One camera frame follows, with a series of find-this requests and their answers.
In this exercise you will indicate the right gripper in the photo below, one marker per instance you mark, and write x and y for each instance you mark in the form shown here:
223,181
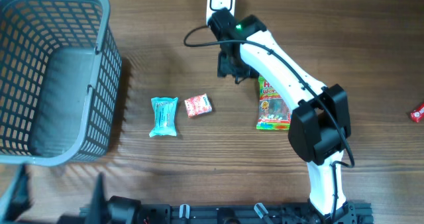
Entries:
223,68

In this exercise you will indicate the small red white candy pack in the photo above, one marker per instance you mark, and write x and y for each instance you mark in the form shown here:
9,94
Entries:
198,105

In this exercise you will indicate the Haribo gummy bag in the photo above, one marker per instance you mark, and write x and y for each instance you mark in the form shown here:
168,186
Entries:
273,113

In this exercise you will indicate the teal tissue packet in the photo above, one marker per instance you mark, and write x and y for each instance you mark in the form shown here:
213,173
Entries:
164,116

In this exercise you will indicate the red snack stick packet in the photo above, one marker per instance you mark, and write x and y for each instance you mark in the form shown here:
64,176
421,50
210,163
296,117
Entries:
417,114

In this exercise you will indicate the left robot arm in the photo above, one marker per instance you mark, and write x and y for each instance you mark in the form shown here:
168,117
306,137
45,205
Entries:
79,203

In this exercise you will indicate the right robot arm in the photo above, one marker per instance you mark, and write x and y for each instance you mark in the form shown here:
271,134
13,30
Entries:
320,120

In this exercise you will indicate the grey plastic shopping basket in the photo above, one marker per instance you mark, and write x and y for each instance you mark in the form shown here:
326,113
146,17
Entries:
60,74

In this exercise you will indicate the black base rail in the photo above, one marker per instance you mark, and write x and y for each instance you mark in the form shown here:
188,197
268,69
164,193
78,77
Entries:
163,213

